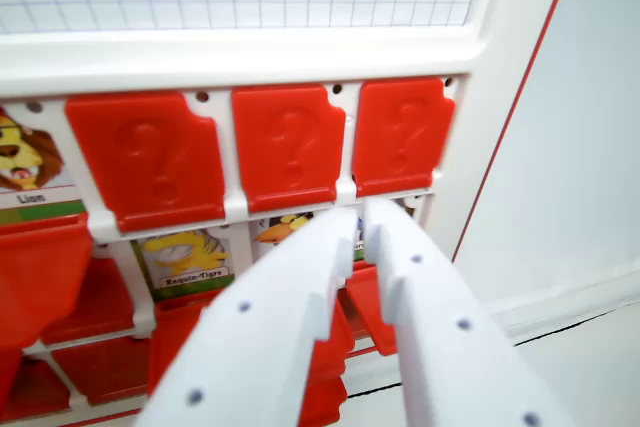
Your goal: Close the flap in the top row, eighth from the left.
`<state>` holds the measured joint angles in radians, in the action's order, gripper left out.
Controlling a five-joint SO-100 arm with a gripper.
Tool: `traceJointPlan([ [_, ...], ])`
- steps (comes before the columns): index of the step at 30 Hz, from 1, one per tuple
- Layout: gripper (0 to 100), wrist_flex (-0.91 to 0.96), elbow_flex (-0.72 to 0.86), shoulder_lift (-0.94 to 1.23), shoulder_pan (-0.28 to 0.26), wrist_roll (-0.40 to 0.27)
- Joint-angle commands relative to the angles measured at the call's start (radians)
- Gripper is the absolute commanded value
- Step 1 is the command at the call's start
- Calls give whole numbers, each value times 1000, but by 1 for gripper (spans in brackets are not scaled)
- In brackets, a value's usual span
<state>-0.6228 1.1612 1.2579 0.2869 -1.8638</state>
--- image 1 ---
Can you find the yellow shark-tiger picture card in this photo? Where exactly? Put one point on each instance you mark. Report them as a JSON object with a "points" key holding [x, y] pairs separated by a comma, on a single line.
{"points": [[185, 257]]}

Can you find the lion picture card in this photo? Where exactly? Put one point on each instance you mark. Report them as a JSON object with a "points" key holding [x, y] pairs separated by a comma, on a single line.
{"points": [[25, 157]]}

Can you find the red board flap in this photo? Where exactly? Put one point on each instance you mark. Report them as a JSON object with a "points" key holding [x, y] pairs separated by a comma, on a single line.
{"points": [[40, 277], [150, 162], [400, 137], [285, 147]]}

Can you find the red and white game board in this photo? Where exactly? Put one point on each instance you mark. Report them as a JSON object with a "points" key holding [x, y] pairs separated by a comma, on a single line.
{"points": [[300, 57]]}

